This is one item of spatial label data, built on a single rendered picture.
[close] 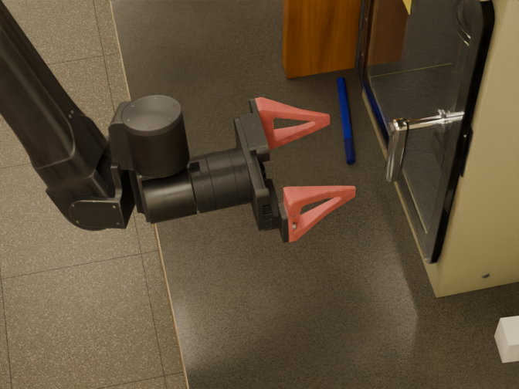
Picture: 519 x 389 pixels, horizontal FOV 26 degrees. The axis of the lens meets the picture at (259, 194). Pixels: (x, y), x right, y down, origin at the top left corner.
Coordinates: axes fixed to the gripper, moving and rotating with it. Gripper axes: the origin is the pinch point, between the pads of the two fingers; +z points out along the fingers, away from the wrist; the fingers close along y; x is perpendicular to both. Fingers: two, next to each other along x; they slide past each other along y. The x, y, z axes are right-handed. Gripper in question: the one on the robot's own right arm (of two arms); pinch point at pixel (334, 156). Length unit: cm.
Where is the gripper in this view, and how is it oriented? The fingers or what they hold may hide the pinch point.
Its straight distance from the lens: 114.0
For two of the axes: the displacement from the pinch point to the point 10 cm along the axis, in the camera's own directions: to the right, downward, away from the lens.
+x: 0.5, 6.0, 8.0
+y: -2.2, -7.7, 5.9
